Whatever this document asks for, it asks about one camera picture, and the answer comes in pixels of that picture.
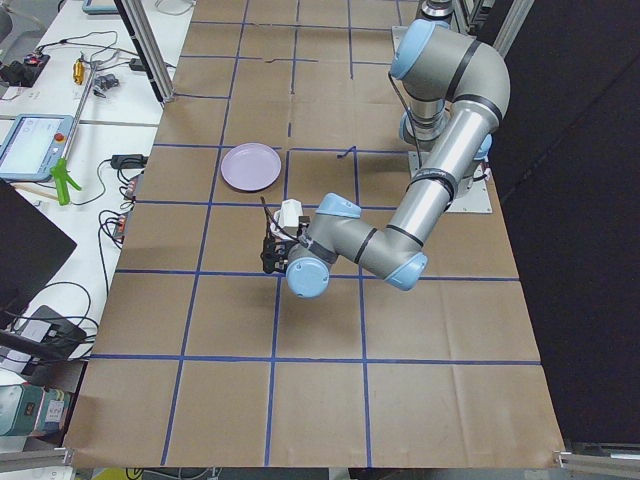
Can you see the brown paper table cover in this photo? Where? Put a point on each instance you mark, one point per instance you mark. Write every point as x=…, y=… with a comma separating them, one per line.
x=268, y=308

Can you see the green-handled reacher stick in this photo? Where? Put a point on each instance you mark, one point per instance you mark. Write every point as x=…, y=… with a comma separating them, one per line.
x=59, y=171

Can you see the blue teach pendant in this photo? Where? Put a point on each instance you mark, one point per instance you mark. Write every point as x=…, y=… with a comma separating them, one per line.
x=33, y=146

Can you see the yellow tool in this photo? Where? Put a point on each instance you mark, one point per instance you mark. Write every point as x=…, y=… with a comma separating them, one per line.
x=78, y=72

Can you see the white faceted cup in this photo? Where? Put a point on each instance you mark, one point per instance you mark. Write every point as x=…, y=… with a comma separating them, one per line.
x=285, y=221

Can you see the aluminium frame post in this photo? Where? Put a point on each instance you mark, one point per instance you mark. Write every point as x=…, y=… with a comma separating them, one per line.
x=139, y=29

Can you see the black monitor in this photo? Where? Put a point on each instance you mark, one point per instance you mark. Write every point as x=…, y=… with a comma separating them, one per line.
x=33, y=249

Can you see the lilac plate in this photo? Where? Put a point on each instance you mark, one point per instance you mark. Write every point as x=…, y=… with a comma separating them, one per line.
x=251, y=167

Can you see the black power adapter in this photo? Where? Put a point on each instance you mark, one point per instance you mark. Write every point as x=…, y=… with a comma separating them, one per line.
x=128, y=161

